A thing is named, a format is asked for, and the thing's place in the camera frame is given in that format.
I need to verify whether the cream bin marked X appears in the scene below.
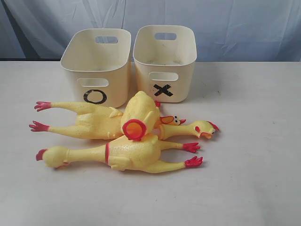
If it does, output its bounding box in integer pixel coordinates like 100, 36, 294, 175
133, 25, 197, 103

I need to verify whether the whole yellow rubber chicken rear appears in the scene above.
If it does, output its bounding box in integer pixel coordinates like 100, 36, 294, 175
29, 102, 185, 140

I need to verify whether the cream bin marked O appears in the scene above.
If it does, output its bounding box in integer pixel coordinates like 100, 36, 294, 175
61, 28, 131, 107

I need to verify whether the whole yellow rubber chicken front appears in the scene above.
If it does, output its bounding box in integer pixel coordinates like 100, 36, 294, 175
36, 134, 203, 173

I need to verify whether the whole yellow rubber chicken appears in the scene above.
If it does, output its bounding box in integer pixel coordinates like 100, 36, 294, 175
29, 102, 185, 140
36, 134, 203, 173

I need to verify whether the headless yellow chicken body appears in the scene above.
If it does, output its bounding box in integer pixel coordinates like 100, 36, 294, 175
121, 91, 160, 141

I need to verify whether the severed yellow chicken head neck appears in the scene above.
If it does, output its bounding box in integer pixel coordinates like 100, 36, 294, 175
157, 121, 219, 140

